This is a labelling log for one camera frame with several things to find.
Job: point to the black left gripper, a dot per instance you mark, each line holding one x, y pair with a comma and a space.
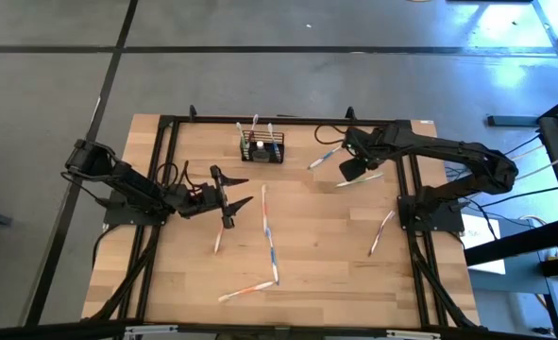
203, 200

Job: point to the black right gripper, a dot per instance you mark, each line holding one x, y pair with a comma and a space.
370, 144

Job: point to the green white toothbrush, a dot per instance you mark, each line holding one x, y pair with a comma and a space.
242, 139
368, 178

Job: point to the orange white toothbrush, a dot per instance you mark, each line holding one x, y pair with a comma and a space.
218, 241
264, 208
248, 290

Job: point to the blue white toothbrush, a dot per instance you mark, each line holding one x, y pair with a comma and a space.
273, 257
323, 157
273, 141

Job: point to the teal mouthwash bottle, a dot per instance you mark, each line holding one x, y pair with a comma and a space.
260, 151

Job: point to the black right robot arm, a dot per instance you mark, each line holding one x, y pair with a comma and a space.
448, 148

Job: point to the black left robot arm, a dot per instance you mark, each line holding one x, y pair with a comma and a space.
132, 184

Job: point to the white paper sheet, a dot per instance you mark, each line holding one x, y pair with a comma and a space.
477, 236

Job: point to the grey metal floor bar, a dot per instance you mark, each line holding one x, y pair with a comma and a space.
510, 121

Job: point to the black metal beam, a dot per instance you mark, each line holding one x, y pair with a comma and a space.
519, 243

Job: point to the black frame clamp knob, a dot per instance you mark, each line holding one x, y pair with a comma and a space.
349, 112
192, 112

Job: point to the black aluminium table frame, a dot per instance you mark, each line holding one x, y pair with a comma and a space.
283, 120

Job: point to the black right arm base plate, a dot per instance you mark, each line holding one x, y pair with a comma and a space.
448, 222

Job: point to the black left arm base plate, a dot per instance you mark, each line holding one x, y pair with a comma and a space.
118, 212

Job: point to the silver metal bracket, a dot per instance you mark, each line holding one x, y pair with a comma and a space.
151, 330
413, 334

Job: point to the black camera rig bar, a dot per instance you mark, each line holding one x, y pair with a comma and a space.
47, 330

